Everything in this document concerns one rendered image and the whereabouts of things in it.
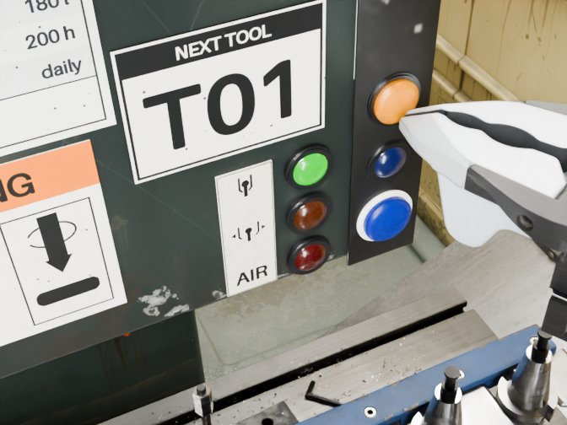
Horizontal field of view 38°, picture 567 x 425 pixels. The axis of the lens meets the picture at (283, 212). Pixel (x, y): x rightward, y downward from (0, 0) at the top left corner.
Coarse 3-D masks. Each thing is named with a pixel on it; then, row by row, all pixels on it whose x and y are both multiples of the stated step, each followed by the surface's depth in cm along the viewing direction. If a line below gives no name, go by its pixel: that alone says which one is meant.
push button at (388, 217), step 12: (384, 204) 46; (396, 204) 46; (408, 204) 46; (372, 216) 46; (384, 216) 46; (396, 216) 46; (408, 216) 47; (372, 228) 46; (384, 228) 46; (396, 228) 47
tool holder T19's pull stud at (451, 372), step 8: (448, 368) 79; (456, 368) 79; (448, 376) 78; (456, 376) 78; (448, 384) 79; (456, 384) 80; (440, 392) 80; (448, 392) 79; (456, 392) 80; (448, 400) 80
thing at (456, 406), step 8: (440, 384) 82; (432, 400) 82; (440, 400) 80; (456, 400) 80; (432, 408) 82; (440, 408) 80; (448, 408) 80; (456, 408) 80; (424, 416) 84; (432, 416) 82; (440, 416) 81; (448, 416) 81; (456, 416) 81; (424, 424) 84; (432, 424) 82; (440, 424) 82; (448, 424) 81; (456, 424) 82
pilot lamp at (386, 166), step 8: (392, 152) 43; (400, 152) 44; (384, 160) 44; (392, 160) 44; (400, 160) 44; (376, 168) 44; (384, 168) 44; (392, 168) 44; (400, 168) 44; (384, 176) 44
